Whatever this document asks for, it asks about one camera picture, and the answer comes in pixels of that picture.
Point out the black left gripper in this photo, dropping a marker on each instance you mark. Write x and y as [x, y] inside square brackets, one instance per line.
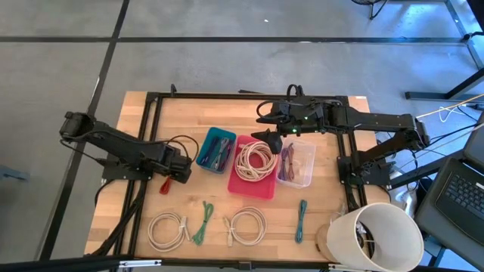
[177, 166]

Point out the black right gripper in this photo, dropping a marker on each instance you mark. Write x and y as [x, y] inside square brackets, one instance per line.
[302, 117]

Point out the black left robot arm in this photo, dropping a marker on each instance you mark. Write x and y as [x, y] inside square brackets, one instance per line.
[125, 145]

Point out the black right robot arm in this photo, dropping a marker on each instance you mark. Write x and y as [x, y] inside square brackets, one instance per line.
[378, 121]

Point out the clear plastic bin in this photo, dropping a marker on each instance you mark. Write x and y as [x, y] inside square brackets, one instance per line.
[306, 162]

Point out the teal plastic bin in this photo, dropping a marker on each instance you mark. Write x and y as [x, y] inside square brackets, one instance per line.
[221, 132]

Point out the pink plastic bin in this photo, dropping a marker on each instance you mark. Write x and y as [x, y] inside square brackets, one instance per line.
[251, 189]

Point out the white label sticker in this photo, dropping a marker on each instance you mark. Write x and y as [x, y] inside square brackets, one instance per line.
[361, 97]

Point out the round wooden lamp base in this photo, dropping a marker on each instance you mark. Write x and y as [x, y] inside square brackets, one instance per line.
[321, 242]

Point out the large cream lamp shade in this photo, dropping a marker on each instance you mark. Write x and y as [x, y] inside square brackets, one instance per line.
[340, 238]

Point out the white plastic bag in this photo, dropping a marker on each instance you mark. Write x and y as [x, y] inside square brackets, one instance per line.
[401, 196]

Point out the black metal floor stand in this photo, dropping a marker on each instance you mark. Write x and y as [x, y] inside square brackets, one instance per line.
[427, 95]

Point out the black metal crossbar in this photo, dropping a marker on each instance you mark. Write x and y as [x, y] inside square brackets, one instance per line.
[427, 172]

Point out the dark grey laptop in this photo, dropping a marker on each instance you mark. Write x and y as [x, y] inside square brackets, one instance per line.
[461, 196]

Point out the small black flat bracket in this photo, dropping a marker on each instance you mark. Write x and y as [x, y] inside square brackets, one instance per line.
[249, 91]

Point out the small black frame clamp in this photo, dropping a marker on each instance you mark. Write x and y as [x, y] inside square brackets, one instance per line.
[173, 90]
[301, 90]

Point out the black aluminium table frame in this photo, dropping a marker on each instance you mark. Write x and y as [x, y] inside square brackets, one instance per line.
[211, 96]

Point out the silver metal bracket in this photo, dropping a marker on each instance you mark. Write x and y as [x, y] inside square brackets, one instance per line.
[140, 263]

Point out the flat grey-blue bracket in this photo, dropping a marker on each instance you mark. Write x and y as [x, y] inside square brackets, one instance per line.
[11, 174]

